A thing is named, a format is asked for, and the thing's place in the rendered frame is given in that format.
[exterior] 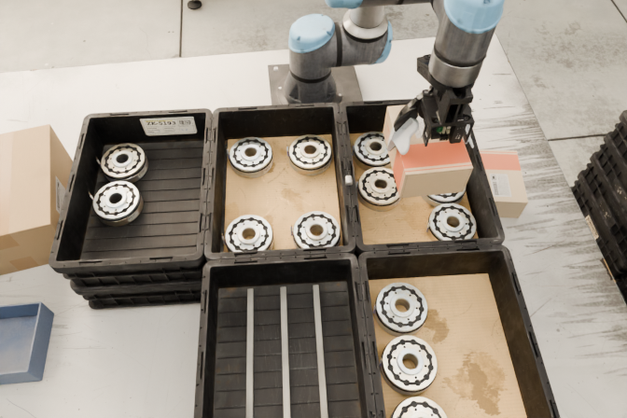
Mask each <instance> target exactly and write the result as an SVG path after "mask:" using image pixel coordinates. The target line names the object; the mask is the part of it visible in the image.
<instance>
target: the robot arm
mask: <svg viewBox="0 0 627 418"><path fill-rule="evenodd" d="M325 1H326V4H327V5H328V6H329V7H332V8H349V10H348V11H347V12H346V13H345V14H344V17H343V21H340V22H333V20H332V19H331V18H330V17H328V16H323V14H309V15H306V16H303V17H301V18H299V19H297V20H296V22H294V23H293V24H292V26H291V28H290V31H289V39H288V46H289V73H288V75H287V78H286V82H285V85H284V96H285V98H286V99H287V101H288V102H289V103H290V104H292V105H295V104H316V103H332V102H333V100H334V99H335V97H336V83H335V80H334V77H333V75H332V73H331V67H342V66H355V65H374V64H377V63H383V62H384V61H386V59H387V58H388V56H389V54H390V51H391V48H392V40H393V31H392V26H391V23H390V21H388V20H387V18H386V16H385V15H384V12H385V7H386V6H397V5H413V4H427V3H430V4H431V6H432V8H433V10H434V12H435V13H436V15H437V18H438V20H439V28H438V31H437V35H436V39H435V43H434V46H433V49H432V53H431V54H426V55H424V56H423V57H417V72H418V73H419V74H420V75H421V76H422V77H423V78H424V79H425V80H426V81H427V82H428V83H430V84H431V85H430V86H429V89H428V90H423V91H422V92H421V93H420V94H418V95H416V97H414V99H413V100H412V101H411V102H410V103H408V104H406V105H405V106H404V107H403V108H402V109H401V110H400V112H399V113H398V115H397V118H396V120H395V122H394V126H393V128H392V131H391V132H390V135H389V139H388V144H387V149H388V151H391V150H392V149H393V148H394V147H395V146H396V147H397V149H398V151H399V153H400V154H401V155H405V154H406V153H407V152H408V151H409V148H410V141H411V137H412V136H413V135H414V134H415V133H416V132H417V130H418V128H419V121H418V120H417V118H418V114H419V117H420V118H423V121H424V124H425V127H424V131H423V135H422V137H423V140H424V143H425V146H427V144H428V141H429V139H431V140H433V139H439V140H440V141H447V140H448V139H449V142H450V144H455V143H460V142H461V140H462V138H463V140H464V143H465V144H467V142H469V143H470V145H471V147H472V148H473V147H474V146H473V143H472V140H471V137H470V135H471V131H472V128H473V126H474V123H475V120H474V118H473V116H472V114H471V112H472V109H471V107H470V104H471V103H472V101H473V98H474V95H473V93H472V90H471V89H472V88H473V86H474V84H475V81H476V79H477V78H478V76H479V73H480V71H481V67H482V64H483V61H484V59H485V58H486V57H487V51H488V48H489V46H490V44H491V41H492V38H493V35H494V32H495V28H496V25H497V24H498V23H499V21H500V19H501V16H502V14H503V7H504V2H505V0H325ZM425 132H426V134H427V137H426V135H425Z"/></svg>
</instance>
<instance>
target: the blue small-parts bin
mask: <svg viewBox="0 0 627 418"><path fill-rule="evenodd" d="M53 318H54V312H53V311H51V310H50V309H49V308H48V307H47V306H46V305H45V304H44V303H43V302H41V301H38V302H28V303H18V304H8V305H0V385H2V384H12V383H29V382H38V381H42V380H43V374H44V369H45V364H46V359H47V353H48V348H49V339H50V333H51V329H52V323H53Z"/></svg>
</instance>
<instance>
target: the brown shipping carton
mask: <svg viewBox="0 0 627 418"><path fill-rule="evenodd" d="M72 164H73V161H72V159H71V157H70V156H69V154H68V153H67V151H66V149H65V148H64V146H63V144H62V142H61V141H60V139H59V138H58V136H57V134H56V133H55V131H53V129H52V127H51V126H50V124H47V125H42V126H37V127H33V128H29V129H24V130H19V131H15V132H6V133H1V134H0V275H4V274H8V273H13V272H19V271H23V270H27V269H31V268H34V267H38V266H42V265H47V264H49V255H50V251H51V247H52V244H53V240H54V236H55V232H56V229H57V225H58V221H59V217H60V213H61V209H62V205H63V198H64V194H65V191H66V187H67V183H68V179H69V175H70V172H71V168H72Z"/></svg>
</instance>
